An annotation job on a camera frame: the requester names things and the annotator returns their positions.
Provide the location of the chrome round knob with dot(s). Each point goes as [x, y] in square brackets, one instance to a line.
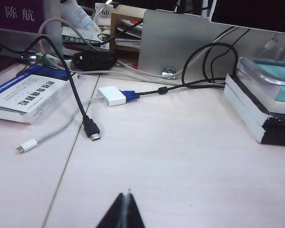
[168, 72]

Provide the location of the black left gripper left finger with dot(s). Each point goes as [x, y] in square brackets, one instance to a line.
[116, 213]

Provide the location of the grey monitor stand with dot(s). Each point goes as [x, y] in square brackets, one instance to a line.
[12, 38]

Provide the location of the green cover book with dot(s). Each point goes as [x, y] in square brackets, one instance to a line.
[85, 40]

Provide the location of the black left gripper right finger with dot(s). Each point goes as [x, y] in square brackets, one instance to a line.
[134, 213]

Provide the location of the purple name sign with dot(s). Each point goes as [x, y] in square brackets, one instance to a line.
[19, 14]

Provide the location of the white cosmetic tube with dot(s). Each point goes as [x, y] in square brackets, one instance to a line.
[78, 14]

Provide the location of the large black AOC monitor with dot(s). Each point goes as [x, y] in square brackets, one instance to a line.
[251, 12]

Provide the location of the small green white box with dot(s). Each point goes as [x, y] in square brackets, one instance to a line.
[47, 59]

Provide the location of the white cover book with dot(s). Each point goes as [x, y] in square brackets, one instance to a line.
[282, 107]

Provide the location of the white and blue medicine box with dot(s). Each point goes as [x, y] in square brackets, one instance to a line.
[31, 95]

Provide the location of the wooden desk organiser box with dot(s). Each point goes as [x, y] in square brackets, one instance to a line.
[114, 31]

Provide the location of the white printed paper cup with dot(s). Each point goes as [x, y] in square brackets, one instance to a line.
[104, 12]

